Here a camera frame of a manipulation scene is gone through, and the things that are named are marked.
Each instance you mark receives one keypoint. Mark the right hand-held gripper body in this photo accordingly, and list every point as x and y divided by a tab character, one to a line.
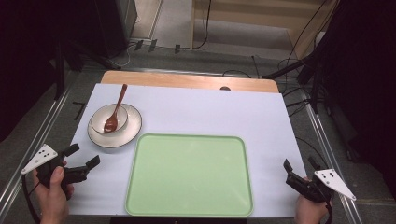
333	183

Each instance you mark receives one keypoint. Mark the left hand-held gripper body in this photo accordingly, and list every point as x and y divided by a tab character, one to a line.
39	158

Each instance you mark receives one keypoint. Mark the person's right hand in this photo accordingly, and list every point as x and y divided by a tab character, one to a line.
309	211

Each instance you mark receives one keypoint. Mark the person's left hand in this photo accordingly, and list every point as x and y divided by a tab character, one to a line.
53	196

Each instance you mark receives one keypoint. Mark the white ceramic bowl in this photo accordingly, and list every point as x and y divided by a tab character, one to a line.
99	119

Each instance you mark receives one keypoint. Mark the white dark-rimmed plate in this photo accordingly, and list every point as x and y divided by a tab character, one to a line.
130	130

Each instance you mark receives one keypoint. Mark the brown wooden spoon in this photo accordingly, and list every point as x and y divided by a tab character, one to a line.
115	109

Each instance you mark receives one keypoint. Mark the black metal stand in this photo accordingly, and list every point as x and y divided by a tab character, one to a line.
60	71
311	71

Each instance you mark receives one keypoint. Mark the light green plastic tray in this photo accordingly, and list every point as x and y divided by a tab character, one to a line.
190	177

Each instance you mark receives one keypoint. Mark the dark curtain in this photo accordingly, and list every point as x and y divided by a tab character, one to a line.
28	46
364	77

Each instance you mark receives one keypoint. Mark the white table mat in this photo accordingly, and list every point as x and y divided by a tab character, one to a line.
202	112

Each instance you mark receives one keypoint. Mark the wooden table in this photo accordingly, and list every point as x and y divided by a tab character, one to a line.
186	80

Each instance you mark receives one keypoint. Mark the black cabinet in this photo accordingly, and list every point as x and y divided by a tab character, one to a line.
115	25

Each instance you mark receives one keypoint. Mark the wooden platform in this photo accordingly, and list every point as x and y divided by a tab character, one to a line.
258	18

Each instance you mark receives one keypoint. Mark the metal floor rail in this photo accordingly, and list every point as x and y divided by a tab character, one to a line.
28	152
327	149

